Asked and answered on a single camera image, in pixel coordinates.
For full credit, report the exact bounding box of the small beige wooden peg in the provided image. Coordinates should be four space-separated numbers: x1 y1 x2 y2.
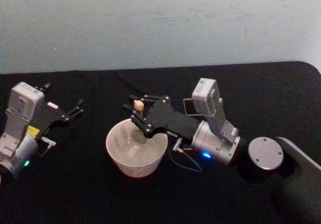
133 99 145 118

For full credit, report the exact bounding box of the black table cloth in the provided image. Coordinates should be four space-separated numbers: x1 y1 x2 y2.
0 61 321 224

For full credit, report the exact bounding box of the white bowl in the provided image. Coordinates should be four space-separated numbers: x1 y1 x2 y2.
105 118 169 179

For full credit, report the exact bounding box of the plain pale wall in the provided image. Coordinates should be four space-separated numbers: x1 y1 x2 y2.
0 0 321 75

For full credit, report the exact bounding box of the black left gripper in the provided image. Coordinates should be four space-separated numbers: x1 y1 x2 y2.
28 82 85 138

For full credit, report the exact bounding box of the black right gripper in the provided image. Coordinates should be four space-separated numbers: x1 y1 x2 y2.
122 94 204 145

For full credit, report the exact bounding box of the thin dark gripper cable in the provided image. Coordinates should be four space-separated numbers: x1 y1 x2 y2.
39 137 57 157
168 138 204 173

